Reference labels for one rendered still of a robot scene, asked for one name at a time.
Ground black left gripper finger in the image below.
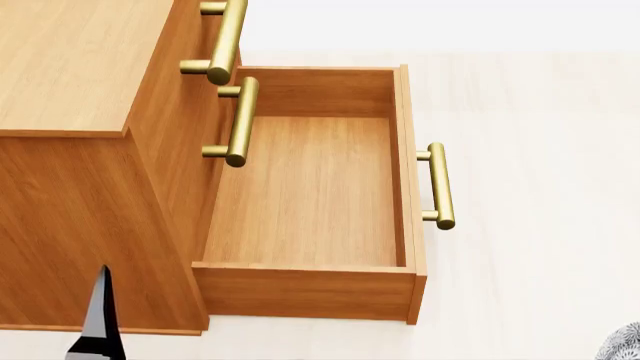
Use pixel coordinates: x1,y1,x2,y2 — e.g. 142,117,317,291
65,264,127,360

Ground wooden cabinet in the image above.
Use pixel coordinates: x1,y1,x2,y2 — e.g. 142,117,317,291
0,0,243,337

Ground open wooden drawer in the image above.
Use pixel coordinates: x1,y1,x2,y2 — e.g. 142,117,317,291
191,63,429,326

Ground medium brass bar handle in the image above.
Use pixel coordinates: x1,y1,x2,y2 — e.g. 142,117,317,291
201,75,261,168

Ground large brass bar handle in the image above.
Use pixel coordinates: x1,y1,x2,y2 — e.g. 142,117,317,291
179,0,249,87

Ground slim brass drawer handle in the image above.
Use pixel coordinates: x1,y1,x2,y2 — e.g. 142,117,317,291
415,141,457,231

